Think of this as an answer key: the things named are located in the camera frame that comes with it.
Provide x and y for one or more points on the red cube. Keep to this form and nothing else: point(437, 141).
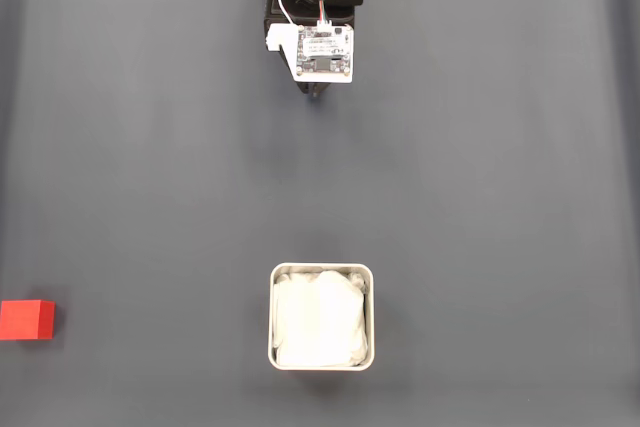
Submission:
point(25, 319)

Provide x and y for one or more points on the white square box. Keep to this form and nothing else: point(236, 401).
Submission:
point(271, 317)

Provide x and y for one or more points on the dark blue-grey mat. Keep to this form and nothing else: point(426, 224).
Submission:
point(450, 172)

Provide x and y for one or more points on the white crumpled cloth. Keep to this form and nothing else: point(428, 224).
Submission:
point(320, 319)

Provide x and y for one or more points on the white camera circuit board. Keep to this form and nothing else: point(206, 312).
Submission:
point(325, 54)

